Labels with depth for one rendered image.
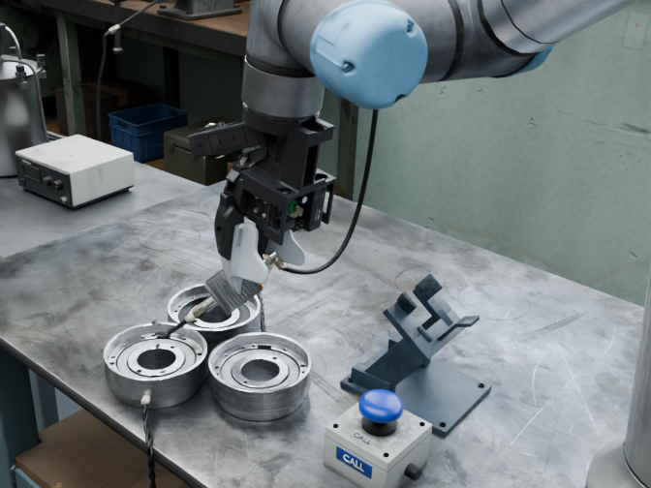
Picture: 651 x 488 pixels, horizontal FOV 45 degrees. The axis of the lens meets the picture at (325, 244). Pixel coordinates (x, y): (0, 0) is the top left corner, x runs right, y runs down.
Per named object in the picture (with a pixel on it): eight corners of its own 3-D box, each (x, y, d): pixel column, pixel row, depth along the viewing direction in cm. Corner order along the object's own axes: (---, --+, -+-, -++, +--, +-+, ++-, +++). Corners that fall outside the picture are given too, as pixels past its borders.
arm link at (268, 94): (227, 55, 70) (290, 43, 75) (223, 104, 72) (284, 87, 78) (288, 83, 66) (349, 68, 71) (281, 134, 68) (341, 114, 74)
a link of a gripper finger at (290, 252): (292, 302, 83) (294, 232, 77) (253, 276, 86) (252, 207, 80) (311, 289, 85) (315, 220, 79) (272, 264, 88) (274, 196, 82)
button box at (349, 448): (322, 465, 72) (324, 423, 70) (368, 428, 77) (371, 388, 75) (392, 509, 68) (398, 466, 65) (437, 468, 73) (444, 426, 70)
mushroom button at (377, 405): (347, 442, 71) (350, 399, 69) (373, 422, 74) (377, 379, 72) (382, 464, 69) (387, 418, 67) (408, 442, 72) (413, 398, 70)
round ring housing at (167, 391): (119, 351, 87) (116, 320, 85) (214, 355, 87) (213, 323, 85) (94, 411, 77) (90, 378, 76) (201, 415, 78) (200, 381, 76)
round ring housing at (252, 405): (307, 428, 77) (308, 394, 75) (201, 422, 77) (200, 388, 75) (312, 366, 86) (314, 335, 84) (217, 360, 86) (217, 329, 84)
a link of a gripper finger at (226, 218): (218, 263, 78) (233, 183, 74) (207, 257, 78) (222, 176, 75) (251, 254, 81) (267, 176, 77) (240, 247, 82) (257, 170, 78)
